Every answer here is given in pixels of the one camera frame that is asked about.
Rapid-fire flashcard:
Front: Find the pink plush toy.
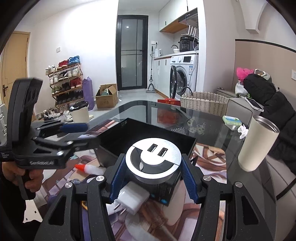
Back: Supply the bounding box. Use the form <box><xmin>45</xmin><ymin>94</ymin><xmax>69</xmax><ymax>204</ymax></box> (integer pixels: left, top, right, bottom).
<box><xmin>236</xmin><ymin>67</ymin><xmax>254</xmax><ymax>82</ymax></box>

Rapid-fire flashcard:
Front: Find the white washing machine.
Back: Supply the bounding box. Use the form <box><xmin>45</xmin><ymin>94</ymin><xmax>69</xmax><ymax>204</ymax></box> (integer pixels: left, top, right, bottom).
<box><xmin>170</xmin><ymin>52</ymin><xmax>198</xmax><ymax>100</ymax></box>

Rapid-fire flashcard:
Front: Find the floor mop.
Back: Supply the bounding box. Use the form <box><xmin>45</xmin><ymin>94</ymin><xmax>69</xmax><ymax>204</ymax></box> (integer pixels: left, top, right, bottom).
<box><xmin>146</xmin><ymin>45</ymin><xmax>156</xmax><ymax>93</ymax></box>

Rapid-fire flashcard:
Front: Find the wooden entrance door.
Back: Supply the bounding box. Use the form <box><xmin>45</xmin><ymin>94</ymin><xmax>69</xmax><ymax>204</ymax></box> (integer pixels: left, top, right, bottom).
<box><xmin>1</xmin><ymin>31</ymin><xmax>30</xmax><ymax>106</ymax></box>

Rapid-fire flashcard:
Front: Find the purple rolled yoga mat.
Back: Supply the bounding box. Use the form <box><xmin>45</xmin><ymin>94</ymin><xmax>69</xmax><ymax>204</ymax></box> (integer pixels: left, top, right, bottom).
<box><xmin>82</xmin><ymin>77</ymin><xmax>94</xmax><ymax>110</ymax></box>

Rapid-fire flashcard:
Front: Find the cream steel travel tumbler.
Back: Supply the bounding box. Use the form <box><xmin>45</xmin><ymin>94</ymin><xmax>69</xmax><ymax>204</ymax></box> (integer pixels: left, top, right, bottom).
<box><xmin>238</xmin><ymin>116</ymin><xmax>280</xmax><ymax>172</ymax></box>

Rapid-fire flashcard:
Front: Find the beige trash bin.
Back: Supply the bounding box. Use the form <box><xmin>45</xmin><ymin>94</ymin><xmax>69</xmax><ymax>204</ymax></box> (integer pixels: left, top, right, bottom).
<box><xmin>69</xmin><ymin>101</ymin><xmax>90</xmax><ymax>123</ymax></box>

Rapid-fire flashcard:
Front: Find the wooden shoe rack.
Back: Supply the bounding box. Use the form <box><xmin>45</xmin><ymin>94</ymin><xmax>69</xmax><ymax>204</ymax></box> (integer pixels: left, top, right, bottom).
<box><xmin>45</xmin><ymin>60</ymin><xmax>84</xmax><ymax>109</ymax></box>

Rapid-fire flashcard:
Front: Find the black open cardboard box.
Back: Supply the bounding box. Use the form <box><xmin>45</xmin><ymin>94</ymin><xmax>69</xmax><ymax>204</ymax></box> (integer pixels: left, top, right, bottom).
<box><xmin>90</xmin><ymin>118</ymin><xmax>196</xmax><ymax>168</ymax></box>

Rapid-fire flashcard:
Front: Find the brown cardboard box on floor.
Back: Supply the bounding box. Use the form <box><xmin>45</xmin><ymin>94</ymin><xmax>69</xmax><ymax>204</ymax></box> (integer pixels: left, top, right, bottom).
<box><xmin>94</xmin><ymin>83</ymin><xmax>118</xmax><ymax>109</ymax></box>

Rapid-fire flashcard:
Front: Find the red flat box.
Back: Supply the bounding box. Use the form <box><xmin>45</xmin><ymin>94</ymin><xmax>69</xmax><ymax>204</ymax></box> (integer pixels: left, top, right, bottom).
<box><xmin>158</xmin><ymin>98</ymin><xmax>181</xmax><ymax>106</ymax></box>

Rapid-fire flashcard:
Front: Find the person's left hand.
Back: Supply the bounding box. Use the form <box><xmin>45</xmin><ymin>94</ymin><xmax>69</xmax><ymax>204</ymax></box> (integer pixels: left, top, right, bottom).
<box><xmin>1</xmin><ymin>161</ymin><xmax>44</xmax><ymax>193</ymax></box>

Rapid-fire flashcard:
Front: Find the smartphone on sofa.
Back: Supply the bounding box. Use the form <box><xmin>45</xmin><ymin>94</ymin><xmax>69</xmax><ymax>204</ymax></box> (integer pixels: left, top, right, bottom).
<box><xmin>244</xmin><ymin>97</ymin><xmax>264</xmax><ymax>112</ymax></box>

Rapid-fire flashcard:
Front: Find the white glue bottle red cap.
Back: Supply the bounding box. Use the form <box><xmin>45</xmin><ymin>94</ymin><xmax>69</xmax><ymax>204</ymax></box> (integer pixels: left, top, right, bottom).
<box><xmin>75</xmin><ymin>164</ymin><xmax>106</xmax><ymax>176</ymax></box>

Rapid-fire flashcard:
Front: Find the white power adapter plug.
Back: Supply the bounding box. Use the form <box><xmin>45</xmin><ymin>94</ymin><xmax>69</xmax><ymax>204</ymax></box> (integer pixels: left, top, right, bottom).
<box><xmin>114</xmin><ymin>181</ymin><xmax>149</xmax><ymax>215</ymax></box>

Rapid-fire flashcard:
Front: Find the black framed glass door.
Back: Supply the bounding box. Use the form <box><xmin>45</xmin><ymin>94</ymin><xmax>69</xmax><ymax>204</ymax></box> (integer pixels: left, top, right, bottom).
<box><xmin>116</xmin><ymin>15</ymin><xmax>149</xmax><ymax>90</ymax></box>

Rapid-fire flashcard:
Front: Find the anime printed desk mat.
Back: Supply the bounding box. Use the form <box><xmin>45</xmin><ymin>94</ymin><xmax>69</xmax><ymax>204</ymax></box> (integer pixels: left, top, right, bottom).
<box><xmin>41</xmin><ymin>120</ymin><xmax>228</xmax><ymax>241</ymax></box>

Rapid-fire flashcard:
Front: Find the white wicker basket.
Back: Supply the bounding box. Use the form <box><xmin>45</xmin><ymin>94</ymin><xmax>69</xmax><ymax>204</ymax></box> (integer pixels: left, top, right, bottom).
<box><xmin>180</xmin><ymin>92</ymin><xmax>229</xmax><ymax>116</ymax></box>

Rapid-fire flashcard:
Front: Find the green white wipes pack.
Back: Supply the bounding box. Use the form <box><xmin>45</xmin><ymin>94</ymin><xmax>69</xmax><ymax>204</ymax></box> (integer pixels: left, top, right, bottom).
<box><xmin>222</xmin><ymin>115</ymin><xmax>242</xmax><ymax>131</ymax></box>

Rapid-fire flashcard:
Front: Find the small black product box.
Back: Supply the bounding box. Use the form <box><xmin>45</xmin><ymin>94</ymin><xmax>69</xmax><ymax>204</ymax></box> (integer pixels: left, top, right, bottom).
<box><xmin>146</xmin><ymin>171</ymin><xmax>181</xmax><ymax>206</ymax></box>

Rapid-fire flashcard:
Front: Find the black jacket on sofa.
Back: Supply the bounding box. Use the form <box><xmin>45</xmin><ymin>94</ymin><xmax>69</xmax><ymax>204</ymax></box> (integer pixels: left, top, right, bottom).
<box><xmin>243</xmin><ymin>73</ymin><xmax>296</xmax><ymax>173</ymax></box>

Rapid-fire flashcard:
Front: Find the round silver USB hub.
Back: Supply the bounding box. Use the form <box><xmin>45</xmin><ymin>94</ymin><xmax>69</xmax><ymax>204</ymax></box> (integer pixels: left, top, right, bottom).
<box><xmin>125</xmin><ymin>138</ymin><xmax>182</xmax><ymax>185</ymax></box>

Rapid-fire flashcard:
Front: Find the black rice cooker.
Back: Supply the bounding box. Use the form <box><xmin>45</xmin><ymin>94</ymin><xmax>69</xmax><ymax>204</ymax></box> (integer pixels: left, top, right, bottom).
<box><xmin>179</xmin><ymin>35</ymin><xmax>199</xmax><ymax>52</ymax></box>

